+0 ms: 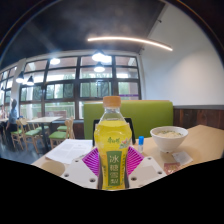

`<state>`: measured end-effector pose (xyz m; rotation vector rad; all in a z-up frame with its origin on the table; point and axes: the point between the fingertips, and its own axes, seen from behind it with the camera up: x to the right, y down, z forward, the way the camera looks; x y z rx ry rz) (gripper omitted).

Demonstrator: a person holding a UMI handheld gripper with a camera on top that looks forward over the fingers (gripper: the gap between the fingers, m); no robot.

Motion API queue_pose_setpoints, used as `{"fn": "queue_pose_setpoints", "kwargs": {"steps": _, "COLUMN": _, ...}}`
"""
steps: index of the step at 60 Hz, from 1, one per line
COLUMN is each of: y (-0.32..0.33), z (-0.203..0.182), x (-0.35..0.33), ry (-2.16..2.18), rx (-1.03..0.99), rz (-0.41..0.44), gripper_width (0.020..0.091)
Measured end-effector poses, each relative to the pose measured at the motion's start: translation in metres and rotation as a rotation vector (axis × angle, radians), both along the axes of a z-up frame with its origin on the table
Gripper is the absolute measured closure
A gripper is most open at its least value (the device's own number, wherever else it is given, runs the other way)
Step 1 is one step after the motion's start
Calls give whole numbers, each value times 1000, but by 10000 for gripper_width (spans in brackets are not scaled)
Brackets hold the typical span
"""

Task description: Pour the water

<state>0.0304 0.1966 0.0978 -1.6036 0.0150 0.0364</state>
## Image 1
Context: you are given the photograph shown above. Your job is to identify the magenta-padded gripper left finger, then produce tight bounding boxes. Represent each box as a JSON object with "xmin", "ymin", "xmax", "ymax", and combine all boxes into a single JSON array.
[{"xmin": 60, "ymin": 147, "xmax": 101, "ymax": 190}]

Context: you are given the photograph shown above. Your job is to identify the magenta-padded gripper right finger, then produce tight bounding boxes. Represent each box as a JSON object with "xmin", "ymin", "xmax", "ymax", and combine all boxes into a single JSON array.
[{"xmin": 125, "ymin": 145, "xmax": 167, "ymax": 190}]

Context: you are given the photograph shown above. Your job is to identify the yellow drink bottle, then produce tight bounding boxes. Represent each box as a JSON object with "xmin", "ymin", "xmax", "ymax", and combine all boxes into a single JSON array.
[{"xmin": 93, "ymin": 95, "xmax": 133, "ymax": 191}]

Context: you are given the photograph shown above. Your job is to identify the pink paper packet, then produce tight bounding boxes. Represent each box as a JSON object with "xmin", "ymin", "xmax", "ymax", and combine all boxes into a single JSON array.
[{"xmin": 163, "ymin": 162, "xmax": 182, "ymax": 176}]

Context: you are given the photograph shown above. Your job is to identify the white printed paper sheet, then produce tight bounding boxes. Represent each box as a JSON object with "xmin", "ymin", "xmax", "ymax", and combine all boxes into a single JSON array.
[{"xmin": 44, "ymin": 138, "xmax": 94, "ymax": 165}]

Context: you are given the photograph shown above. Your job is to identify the small blue-capped bottle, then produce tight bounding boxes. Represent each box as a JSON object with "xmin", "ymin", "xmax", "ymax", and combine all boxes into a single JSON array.
[{"xmin": 137, "ymin": 135, "xmax": 145, "ymax": 154}]

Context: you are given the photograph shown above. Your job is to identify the white bowl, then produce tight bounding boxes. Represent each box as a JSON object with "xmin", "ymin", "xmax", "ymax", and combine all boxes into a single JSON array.
[{"xmin": 149, "ymin": 125, "xmax": 189, "ymax": 154}]

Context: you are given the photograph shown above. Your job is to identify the white napkin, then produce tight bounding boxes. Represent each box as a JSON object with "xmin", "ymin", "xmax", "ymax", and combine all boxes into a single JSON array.
[{"xmin": 171, "ymin": 150, "xmax": 194, "ymax": 167}]

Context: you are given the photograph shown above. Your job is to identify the green upholstered bench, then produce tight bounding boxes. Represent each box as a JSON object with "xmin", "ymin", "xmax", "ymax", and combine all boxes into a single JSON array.
[{"xmin": 82, "ymin": 99, "xmax": 175, "ymax": 140}]

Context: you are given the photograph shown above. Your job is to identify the wooden chairs with green seats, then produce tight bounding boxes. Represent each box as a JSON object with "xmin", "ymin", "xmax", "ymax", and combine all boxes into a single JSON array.
[{"xmin": 9, "ymin": 116, "xmax": 76, "ymax": 151}]

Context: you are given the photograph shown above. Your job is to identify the wooden dining table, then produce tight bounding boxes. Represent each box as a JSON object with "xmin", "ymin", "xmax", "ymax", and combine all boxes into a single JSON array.
[{"xmin": 25, "ymin": 115, "xmax": 64, "ymax": 153}]

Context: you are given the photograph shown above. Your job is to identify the person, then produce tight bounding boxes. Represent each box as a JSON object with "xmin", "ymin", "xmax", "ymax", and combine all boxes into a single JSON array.
[{"xmin": 4, "ymin": 98, "xmax": 19, "ymax": 134}]

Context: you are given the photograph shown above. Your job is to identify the long curved ceiling light strip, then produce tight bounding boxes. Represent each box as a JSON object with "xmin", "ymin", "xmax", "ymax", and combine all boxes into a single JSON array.
[{"xmin": 87, "ymin": 35, "xmax": 174, "ymax": 52}]

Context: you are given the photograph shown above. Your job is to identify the black-framed window wall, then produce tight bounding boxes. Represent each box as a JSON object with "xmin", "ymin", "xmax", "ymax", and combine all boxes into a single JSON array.
[{"xmin": 0, "ymin": 54, "xmax": 142, "ymax": 121}]

